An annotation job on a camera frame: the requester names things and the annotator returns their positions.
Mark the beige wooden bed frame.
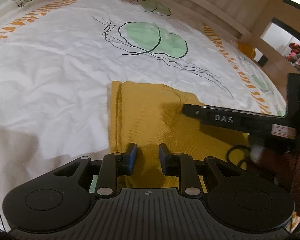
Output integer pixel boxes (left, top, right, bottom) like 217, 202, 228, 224
0, 0, 300, 86

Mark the mustard yellow knit sweater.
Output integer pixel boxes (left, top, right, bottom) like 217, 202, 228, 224
109, 81, 248, 188

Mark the black cable loop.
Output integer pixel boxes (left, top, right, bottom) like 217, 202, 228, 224
225, 145, 253, 169

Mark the white leaf-print duvet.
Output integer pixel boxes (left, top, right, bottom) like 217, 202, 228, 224
0, 0, 286, 230

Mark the colourful clutter beyond bed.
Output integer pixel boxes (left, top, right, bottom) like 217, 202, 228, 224
286, 42, 300, 69

